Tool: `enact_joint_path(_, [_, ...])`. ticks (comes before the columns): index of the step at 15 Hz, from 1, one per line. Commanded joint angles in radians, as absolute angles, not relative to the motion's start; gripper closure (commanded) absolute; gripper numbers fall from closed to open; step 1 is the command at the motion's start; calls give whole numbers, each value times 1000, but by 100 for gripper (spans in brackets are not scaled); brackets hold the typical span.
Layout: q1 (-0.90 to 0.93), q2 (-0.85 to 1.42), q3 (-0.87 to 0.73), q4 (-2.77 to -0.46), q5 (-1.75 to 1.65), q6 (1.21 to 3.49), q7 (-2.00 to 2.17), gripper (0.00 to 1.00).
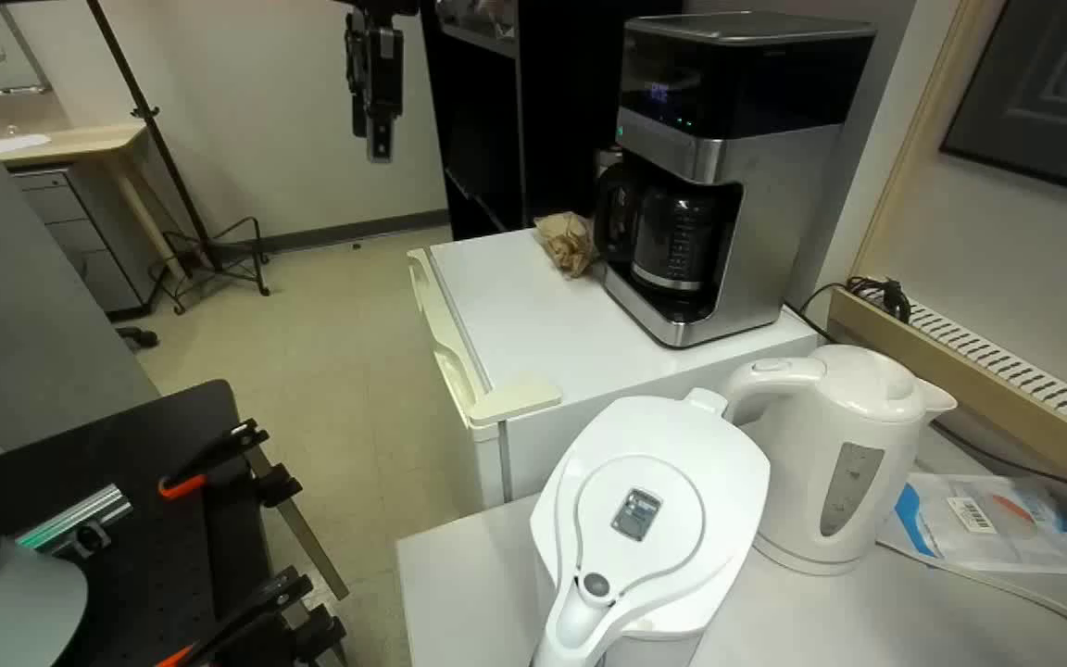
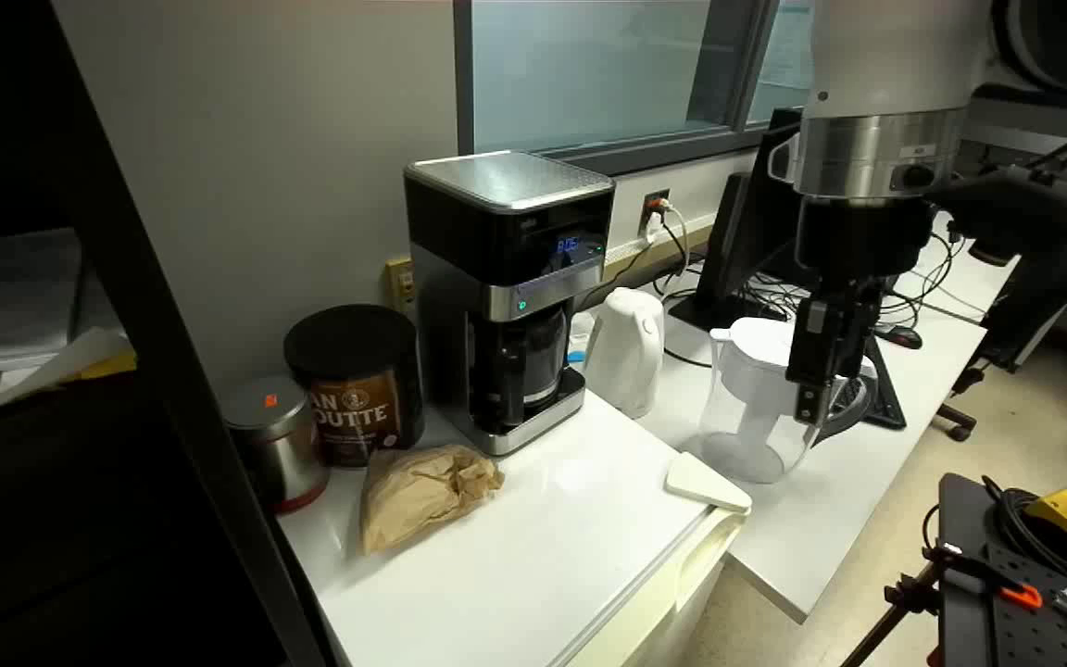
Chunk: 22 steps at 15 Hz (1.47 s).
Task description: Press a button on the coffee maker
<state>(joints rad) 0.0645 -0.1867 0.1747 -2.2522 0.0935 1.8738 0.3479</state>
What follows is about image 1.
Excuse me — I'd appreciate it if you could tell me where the black orange clamp upper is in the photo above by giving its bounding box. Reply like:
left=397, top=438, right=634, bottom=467
left=157, top=420, right=301, bottom=508

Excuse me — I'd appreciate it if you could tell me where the crumpled brown paper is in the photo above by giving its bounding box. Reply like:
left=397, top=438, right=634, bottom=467
left=533, top=212, right=597, bottom=277

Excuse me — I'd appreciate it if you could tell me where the white electric kettle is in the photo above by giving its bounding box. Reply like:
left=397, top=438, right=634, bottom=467
left=723, top=345, right=956, bottom=575

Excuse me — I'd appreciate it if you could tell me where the blue and white leaflet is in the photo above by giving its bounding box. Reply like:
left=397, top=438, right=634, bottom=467
left=883, top=475, right=1067, bottom=575

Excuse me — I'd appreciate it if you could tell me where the black orange clamp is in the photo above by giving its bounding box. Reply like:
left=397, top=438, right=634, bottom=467
left=157, top=420, right=301, bottom=508
left=157, top=566, right=346, bottom=667

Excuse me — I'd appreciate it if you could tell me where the black hanging device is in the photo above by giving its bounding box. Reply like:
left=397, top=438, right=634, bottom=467
left=343, top=0, right=422, bottom=158

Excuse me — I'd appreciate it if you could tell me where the black tall cabinet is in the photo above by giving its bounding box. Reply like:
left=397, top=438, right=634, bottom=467
left=422, top=0, right=683, bottom=242

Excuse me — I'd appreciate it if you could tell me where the grey filing cabinet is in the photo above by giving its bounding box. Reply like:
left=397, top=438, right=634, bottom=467
left=17, top=166, right=159, bottom=319

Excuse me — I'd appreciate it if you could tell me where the glass coffee carafe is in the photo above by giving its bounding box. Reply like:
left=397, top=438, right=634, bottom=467
left=592, top=156, right=733, bottom=300

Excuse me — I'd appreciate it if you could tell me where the white mini fridge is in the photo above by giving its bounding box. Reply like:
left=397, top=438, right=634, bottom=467
left=408, top=230, right=819, bottom=512

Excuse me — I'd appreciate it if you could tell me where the black and steel coffee maker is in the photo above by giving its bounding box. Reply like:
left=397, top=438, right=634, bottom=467
left=606, top=10, right=874, bottom=350

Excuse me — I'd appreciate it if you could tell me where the dark framed window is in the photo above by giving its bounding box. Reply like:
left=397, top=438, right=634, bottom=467
left=940, top=0, right=1067, bottom=184

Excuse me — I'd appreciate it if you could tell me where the white water filter pitcher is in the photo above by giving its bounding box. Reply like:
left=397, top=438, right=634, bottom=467
left=529, top=391, right=770, bottom=667

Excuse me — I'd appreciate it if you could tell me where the black power cable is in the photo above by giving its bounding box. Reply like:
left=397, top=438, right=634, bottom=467
left=793, top=276, right=917, bottom=345

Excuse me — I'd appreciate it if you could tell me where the black orange clamp lower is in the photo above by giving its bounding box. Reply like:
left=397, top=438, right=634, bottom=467
left=157, top=566, right=346, bottom=667

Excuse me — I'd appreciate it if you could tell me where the black robot table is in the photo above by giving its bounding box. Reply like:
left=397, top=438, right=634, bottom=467
left=0, top=382, right=271, bottom=667

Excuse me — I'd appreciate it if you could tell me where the black tripod stand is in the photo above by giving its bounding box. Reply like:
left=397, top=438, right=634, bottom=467
left=86, top=0, right=271, bottom=315

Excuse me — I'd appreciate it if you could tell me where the wooden desk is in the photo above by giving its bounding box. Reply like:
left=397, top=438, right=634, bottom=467
left=0, top=119, right=191, bottom=281

